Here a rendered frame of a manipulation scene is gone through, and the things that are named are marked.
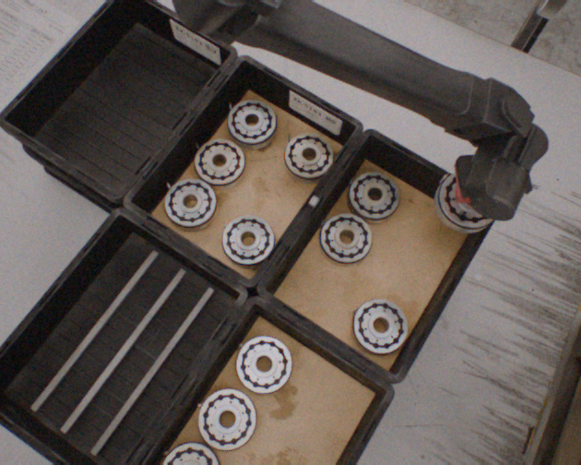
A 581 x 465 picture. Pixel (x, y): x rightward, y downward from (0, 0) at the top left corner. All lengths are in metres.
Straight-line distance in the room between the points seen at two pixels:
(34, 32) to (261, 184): 0.74
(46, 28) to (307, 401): 1.11
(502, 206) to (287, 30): 0.35
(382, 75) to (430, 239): 0.58
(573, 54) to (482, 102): 1.90
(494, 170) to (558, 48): 1.88
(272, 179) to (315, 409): 0.46
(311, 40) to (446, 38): 0.99
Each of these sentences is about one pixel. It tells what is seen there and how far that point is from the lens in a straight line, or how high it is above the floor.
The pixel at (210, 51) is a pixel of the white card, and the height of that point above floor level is 0.89.
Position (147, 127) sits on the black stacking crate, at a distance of 1.25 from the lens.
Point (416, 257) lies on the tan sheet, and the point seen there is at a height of 0.83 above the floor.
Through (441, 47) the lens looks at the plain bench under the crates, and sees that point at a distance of 1.55.
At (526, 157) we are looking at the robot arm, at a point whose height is 1.25.
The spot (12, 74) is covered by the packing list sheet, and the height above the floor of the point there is 0.70.
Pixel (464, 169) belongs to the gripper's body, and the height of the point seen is 1.15.
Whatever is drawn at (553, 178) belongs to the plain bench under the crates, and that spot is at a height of 0.70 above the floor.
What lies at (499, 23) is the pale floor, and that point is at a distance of 2.59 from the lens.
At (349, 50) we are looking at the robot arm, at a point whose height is 1.40.
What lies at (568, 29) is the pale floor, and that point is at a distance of 2.68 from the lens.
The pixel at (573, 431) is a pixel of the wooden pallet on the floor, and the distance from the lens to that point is 1.96.
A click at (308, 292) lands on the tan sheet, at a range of 1.09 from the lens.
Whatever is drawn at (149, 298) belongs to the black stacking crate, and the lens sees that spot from 1.12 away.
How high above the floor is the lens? 1.90
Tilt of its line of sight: 72 degrees down
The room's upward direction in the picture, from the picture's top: 4 degrees clockwise
